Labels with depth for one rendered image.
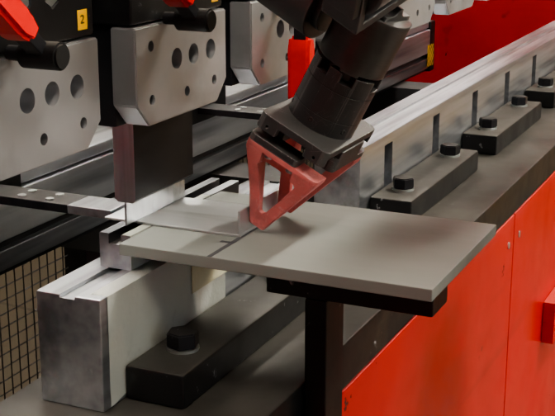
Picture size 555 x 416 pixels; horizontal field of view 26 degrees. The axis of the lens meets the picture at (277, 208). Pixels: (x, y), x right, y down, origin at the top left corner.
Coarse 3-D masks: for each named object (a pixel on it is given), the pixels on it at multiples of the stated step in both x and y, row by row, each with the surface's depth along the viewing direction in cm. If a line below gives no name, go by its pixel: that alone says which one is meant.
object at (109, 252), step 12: (216, 180) 117; (192, 192) 112; (204, 192) 114; (216, 192) 112; (108, 228) 101; (120, 228) 101; (132, 228) 103; (108, 240) 100; (120, 240) 101; (108, 252) 100; (108, 264) 100; (120, 264) 100
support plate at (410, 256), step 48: (144, 240) 97; (192, 240) 97; (240, 240) 97; (288, 240) 97; (336, 240) 97; (384, 240) 97; (432, 240) 97; (480, 240) 98; (384, 288) 88; (432, 288) 86
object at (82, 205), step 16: (16, 176) 116; (0, 192) 110; (16, 192) 110; (32, 192) 110; (48, 192) 110; (64, 192) 110; (32, 208) 108; (48, 208) 107; (64, 208) 106; (80, 208) 105; (96, 208) 105; (112, 208) 105
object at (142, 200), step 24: (168, 120) 103; (120, 144) 99; (144, 144) 100; (168, 144) 104; (120, 168) 100; (144, 168) 100; (168, 168) 104; (192, 168) 108; (120, 192) 100; (144, 192) 101; (168, 192) 107; (144, 216) 103
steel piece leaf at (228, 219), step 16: (272, 192) 103; (176, 208) 106; (192, 208) 106; (208, 208) 106; (224, 208) 106; (240, 208) 106; (144, 224) 102; (160, 224) 101; (176, 224) 101; (192, 224) 101; (208, 224) 101; (224, 224) 101; (240, 224) 98
